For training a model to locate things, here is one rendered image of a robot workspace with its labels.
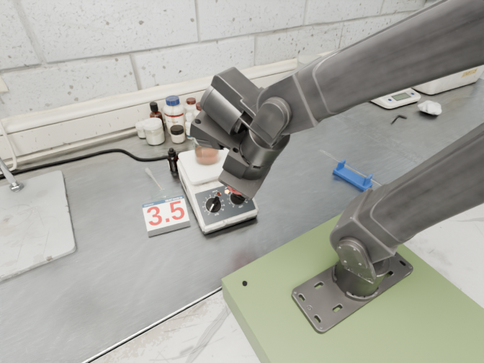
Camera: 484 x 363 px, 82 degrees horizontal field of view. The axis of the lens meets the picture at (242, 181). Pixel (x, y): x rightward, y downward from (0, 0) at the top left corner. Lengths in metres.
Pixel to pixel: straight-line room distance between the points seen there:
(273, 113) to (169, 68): 0.73
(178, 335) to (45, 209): 0.44
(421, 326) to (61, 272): 0.61
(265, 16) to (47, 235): 0.94
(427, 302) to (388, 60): 0.37
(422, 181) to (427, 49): 0.12
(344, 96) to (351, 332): 0.32
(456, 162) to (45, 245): 0.67
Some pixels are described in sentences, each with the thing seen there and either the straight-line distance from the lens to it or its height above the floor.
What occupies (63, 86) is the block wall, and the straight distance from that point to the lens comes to 0.97.
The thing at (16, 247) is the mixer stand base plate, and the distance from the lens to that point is 0.72.
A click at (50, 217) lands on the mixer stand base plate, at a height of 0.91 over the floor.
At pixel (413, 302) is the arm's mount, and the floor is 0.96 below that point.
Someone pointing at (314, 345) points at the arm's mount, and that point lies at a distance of 0.44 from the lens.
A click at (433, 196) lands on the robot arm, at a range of 0.32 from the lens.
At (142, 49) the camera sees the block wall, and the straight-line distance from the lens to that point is 0.97.
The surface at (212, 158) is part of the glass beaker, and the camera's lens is 0.62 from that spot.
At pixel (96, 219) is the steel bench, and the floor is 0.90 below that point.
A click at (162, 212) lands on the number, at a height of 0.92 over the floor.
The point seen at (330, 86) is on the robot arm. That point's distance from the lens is 0.29.
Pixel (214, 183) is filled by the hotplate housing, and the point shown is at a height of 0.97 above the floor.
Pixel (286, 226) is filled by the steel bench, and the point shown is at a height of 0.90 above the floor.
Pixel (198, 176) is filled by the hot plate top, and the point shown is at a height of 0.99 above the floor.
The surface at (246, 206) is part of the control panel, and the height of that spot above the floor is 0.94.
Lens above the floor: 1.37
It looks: 40 degrees down
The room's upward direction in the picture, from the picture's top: straight up
